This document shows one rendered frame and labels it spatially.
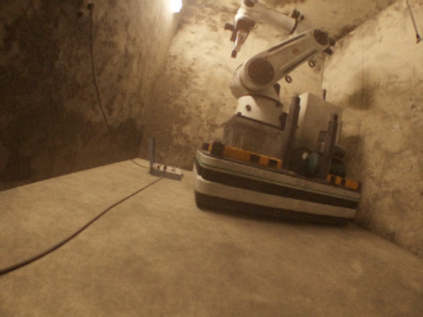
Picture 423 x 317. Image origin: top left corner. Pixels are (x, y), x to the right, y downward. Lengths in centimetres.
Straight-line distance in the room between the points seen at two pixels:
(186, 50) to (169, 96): 73
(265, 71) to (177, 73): 152
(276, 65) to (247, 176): 89
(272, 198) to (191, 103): 177
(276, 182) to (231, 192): 28
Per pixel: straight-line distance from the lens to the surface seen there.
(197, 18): 316
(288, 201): 125
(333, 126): 144
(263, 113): 142
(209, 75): 268
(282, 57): 160
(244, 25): 176
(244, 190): 111
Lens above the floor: 36
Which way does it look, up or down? 3 degrees down
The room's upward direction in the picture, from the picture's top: 14 degrees clockwise
